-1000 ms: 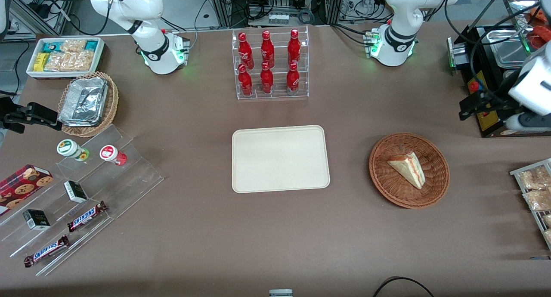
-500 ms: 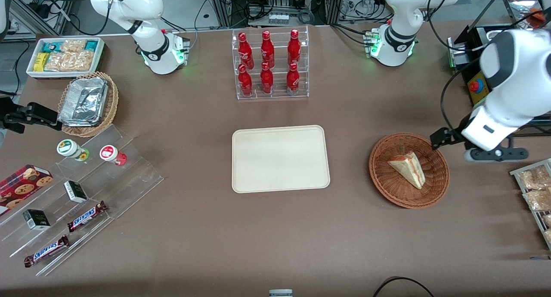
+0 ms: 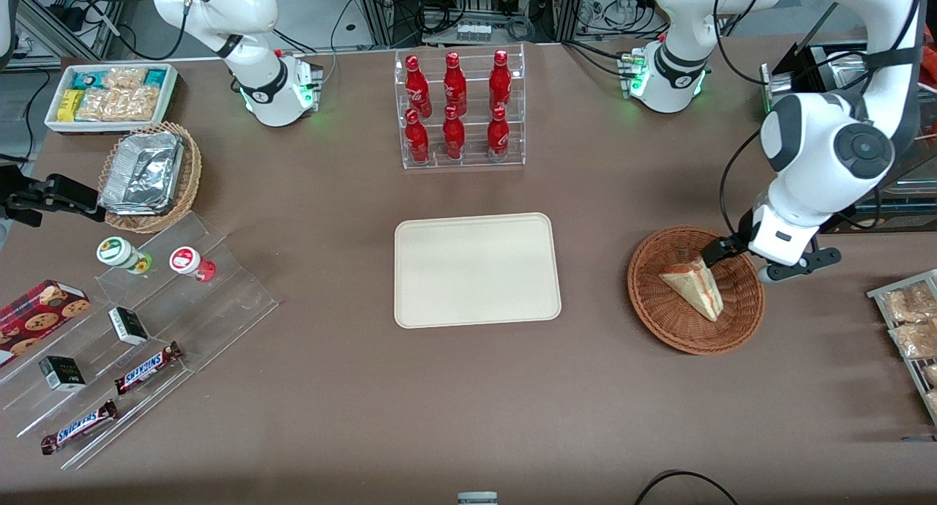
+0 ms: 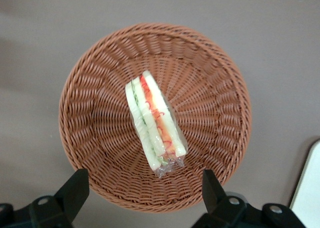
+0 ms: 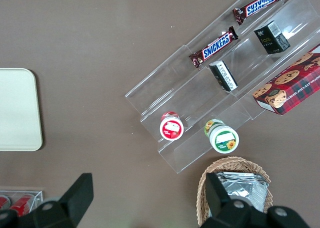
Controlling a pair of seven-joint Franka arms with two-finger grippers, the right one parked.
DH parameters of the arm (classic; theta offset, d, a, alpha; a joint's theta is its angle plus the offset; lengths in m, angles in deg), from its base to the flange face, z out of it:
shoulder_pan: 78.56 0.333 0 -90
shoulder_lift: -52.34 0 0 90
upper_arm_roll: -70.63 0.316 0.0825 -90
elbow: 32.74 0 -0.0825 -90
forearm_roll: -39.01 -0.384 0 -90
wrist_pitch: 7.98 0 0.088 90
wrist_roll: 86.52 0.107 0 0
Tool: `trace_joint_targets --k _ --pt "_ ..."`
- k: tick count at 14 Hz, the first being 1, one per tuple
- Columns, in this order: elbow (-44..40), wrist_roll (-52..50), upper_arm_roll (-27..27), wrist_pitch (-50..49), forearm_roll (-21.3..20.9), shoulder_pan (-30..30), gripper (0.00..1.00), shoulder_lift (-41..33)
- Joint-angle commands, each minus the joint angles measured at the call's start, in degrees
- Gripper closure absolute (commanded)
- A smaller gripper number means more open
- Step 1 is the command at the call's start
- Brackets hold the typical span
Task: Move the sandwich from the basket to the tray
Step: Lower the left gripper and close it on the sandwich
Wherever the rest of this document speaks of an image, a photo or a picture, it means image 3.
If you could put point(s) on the yellow snack pack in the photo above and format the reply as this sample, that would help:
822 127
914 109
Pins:
69 106

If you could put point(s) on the clear acrylic bottle rack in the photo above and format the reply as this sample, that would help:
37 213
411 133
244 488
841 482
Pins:
472 157

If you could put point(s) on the clear acrylic step display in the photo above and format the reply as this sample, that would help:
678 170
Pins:
219 307

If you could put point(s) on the green lid cup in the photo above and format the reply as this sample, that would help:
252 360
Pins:
116 251

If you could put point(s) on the beige plastic tray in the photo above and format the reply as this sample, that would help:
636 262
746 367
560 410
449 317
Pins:
476 271

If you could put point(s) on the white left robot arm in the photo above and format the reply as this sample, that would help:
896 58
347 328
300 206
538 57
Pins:
827 146

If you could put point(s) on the snickers chocolate bar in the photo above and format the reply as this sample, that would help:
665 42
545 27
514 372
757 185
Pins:
79 427
146 368

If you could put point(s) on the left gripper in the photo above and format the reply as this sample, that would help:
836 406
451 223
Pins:
718 252

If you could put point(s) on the small black box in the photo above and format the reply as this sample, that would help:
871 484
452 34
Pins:
62 373
128 326

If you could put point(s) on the red cookie box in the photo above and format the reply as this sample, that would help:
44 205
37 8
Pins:
36 318

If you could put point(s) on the teal snack pack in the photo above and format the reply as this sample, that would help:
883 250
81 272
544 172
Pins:
86 80
156 77

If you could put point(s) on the light wicker basket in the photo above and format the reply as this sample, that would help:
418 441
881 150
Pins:
192 176

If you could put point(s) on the triangular sandwich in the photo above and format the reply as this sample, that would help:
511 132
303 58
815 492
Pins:
695 289

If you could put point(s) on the small grey device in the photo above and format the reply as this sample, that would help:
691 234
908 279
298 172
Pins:
477 499

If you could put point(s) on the red cola bottle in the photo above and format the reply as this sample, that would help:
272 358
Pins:
498 137
417 140
454 86
500 80
417 88
454 137

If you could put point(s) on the aluminium foil container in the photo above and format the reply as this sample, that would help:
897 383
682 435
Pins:
143 172

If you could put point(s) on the round brown wicker basket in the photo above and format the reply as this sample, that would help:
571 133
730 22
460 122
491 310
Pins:
673 329

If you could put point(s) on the clear fried snack bag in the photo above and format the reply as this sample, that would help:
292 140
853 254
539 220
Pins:
915 340
911 304

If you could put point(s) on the white power strip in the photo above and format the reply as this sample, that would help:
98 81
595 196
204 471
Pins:
473 31

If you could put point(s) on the white rectangular snack tray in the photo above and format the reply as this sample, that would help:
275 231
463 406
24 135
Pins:
55 124

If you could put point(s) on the black food warmer cabinet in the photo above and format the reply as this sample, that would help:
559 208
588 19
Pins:
809 69

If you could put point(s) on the clear cracker bag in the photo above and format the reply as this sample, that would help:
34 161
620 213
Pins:
117 104
124 78

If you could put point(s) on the red lid cup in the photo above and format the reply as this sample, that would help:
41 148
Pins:
187 260

